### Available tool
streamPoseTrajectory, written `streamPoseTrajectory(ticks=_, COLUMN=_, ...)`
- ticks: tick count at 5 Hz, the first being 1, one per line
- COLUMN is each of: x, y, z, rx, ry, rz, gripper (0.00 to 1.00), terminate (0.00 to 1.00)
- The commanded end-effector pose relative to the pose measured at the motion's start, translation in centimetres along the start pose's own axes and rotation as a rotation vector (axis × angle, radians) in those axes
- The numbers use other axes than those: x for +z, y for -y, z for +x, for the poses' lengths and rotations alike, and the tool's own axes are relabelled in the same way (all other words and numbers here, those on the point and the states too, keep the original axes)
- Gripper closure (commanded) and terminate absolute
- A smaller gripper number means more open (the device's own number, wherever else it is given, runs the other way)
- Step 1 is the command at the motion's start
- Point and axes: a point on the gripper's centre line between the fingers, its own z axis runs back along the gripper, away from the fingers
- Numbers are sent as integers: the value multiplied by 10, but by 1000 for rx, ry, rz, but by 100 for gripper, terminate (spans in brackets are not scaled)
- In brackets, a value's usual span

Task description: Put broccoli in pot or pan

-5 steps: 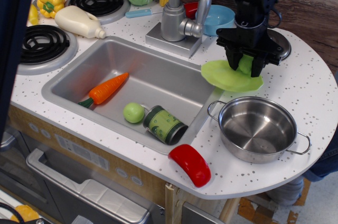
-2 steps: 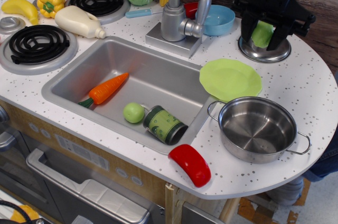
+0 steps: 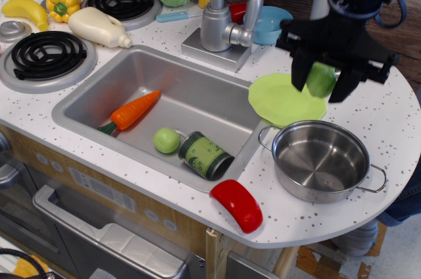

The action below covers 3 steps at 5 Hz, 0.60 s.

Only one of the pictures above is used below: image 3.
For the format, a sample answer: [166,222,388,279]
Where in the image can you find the green toy can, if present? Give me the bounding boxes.
[178,131,234,181]

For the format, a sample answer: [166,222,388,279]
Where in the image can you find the right stove burner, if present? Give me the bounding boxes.
[82,0,162,31]

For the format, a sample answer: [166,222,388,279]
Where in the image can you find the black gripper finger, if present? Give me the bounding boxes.
[329,68,364,103]
[291,46,316,91]

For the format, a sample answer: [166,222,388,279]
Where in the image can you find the silver oven door handle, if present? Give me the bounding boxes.
[32,185,190,278]

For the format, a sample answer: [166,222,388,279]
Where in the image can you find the cream toy bottle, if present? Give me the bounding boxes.
[68,7,132,48]

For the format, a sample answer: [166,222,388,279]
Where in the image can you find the blue handled toy knife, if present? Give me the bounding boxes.
[155,11,203,23]

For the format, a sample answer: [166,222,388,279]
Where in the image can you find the blue plastic bowl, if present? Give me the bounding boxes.
[253,6,293,45]

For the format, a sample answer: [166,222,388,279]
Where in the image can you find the red toy cheese wedge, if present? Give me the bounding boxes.
[209,180,263,234]

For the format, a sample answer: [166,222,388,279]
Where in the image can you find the silver toy sink basin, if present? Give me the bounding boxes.
[52,45,266,192]

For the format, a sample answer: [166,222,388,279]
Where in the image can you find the green toy apple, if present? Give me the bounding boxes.
[153,128,180,154]

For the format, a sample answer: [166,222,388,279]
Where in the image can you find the silver toy faucet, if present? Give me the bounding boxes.
[181,0,264,72]

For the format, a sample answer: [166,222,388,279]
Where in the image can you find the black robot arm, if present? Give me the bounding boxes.
[276,0,407,103]

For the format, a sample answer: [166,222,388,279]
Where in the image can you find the yellow toy bell pepper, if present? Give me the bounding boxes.
[45,0,82,23]

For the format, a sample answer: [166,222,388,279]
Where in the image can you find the orange toy carrot in sink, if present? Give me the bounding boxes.
[97,90,161,134]

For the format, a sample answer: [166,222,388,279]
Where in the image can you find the red plastic cup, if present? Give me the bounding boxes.
[229,3,247,24]

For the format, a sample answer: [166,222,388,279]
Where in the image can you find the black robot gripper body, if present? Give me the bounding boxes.
[276,11,399,83]

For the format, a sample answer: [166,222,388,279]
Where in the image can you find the front left stove burner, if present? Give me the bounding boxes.
[1,31,97,94]

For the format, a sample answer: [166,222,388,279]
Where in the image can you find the yellow toy banana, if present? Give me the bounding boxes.
[1,0,48,32]

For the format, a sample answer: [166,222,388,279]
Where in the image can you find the stainless steel pot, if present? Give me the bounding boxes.
[258,120,375,204]

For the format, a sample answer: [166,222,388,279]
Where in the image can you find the light green plastic plate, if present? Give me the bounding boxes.
[248,73,327,127]

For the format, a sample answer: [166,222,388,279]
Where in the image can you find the silver stove knob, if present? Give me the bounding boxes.
[0,20,32,43]

